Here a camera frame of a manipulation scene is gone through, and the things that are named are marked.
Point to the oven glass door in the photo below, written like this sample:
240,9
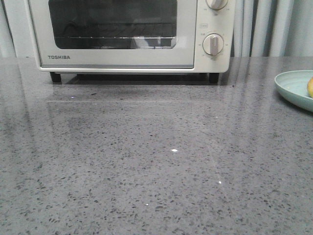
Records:
50,17

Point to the golden croissant bread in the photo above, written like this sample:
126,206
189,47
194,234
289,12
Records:
310,87

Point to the right black oven foot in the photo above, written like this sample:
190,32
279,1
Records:
214,78

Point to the black oven foot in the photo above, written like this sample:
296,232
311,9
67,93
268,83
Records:
214,78
55,77

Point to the lower oven control knob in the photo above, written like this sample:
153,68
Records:
213,44

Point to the oven control knob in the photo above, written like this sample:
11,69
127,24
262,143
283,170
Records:
216,4
213,44

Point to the left black oven foot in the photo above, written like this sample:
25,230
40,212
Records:
55,77

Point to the white Toshiba toaster oven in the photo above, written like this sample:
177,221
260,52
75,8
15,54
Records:
208,21

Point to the upper oven control knob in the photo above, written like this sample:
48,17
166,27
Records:
216,4

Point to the light green plate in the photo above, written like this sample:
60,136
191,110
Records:
293,87

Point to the wire oven rack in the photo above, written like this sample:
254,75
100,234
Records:
119,36

